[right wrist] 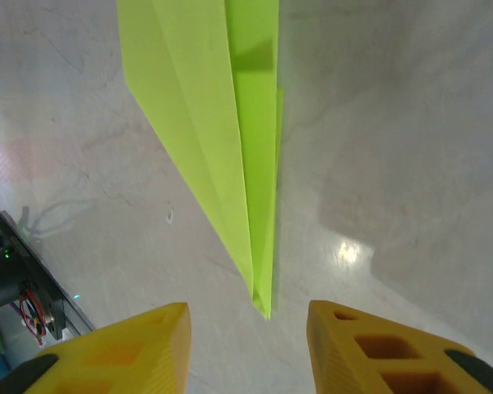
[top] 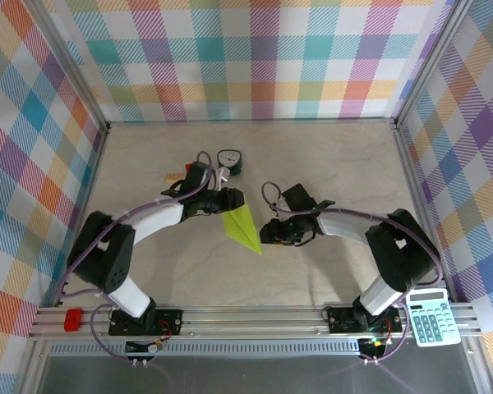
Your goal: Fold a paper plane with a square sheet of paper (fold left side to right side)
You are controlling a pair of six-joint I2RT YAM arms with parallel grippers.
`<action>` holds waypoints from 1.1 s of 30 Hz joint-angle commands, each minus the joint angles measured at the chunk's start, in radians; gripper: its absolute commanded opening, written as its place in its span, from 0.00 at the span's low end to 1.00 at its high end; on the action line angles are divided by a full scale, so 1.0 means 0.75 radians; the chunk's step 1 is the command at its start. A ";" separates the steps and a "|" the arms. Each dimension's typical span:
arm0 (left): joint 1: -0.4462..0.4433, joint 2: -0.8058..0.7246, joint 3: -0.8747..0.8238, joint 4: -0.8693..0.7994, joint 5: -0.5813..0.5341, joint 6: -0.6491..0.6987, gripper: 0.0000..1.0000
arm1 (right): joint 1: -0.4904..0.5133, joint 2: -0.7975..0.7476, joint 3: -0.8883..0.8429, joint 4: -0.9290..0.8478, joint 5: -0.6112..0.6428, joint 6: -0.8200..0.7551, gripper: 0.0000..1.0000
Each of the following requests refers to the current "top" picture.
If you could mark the neon green paper sheet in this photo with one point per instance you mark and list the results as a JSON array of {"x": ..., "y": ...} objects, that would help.
[{"x": 242, "y": 230}]

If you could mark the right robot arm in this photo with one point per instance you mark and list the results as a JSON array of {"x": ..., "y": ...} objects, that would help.
[{"x": 402, "y": 254}]

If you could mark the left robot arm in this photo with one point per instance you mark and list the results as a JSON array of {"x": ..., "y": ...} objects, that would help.
[{"x": 102, "y": 254}]

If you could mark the teal alarm clock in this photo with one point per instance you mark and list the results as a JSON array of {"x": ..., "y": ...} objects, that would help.
[{"x": 230, "y": 156}]

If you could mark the small wooden block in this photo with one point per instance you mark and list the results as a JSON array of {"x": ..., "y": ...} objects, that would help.
[{"x": 172, "y": 177}]

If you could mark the small circuit board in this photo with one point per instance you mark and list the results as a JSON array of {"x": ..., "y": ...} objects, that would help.
[
  {"x": 376, "y": 344},
  {"x": 152, "y": 348}
]

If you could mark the grey metal shelf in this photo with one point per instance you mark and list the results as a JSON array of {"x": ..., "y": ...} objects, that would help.
[{"x": 250, "y": 377}]

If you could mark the light blue calculator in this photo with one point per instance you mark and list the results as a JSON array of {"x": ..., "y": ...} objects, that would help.
[{"x": 432, "y": 318}]

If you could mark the red plastic clamp block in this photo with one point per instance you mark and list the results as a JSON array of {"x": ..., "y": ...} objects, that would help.
[{"x": 73, "y": 320}]

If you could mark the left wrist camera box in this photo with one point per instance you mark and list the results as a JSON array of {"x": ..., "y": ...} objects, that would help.
[{"x": 199, "y": 176}]

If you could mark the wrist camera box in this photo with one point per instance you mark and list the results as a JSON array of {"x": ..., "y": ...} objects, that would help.
[
  {"x": 300, "y": 197},
  {"x": 199, "y": 176}
]

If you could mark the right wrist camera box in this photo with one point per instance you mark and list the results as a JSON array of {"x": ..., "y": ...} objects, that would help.
[{"x": 300, "y": 197}]

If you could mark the aluminium frame rail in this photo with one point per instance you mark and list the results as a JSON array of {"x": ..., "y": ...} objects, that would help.
[
  {"x": 421, "y": 205},
  {"x": 85, "y": 205},
  {"x": 250, "y": 121}
]

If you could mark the aluminium mounting rail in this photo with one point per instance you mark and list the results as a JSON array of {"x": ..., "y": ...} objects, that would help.
[{"x": 250, "y": 322}]

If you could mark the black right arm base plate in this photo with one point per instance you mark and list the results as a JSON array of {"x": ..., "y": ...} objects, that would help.
[{"x": 341, "y": 320}]

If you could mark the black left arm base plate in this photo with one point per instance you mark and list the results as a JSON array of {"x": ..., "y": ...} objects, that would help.
[{"x": 170, "y": 322}]

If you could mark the aluminium frame post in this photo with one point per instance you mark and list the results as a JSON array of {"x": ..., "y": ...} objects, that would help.
[
  {"x": 73, "y": 61},
  {"x": 432, "y": 61}
]

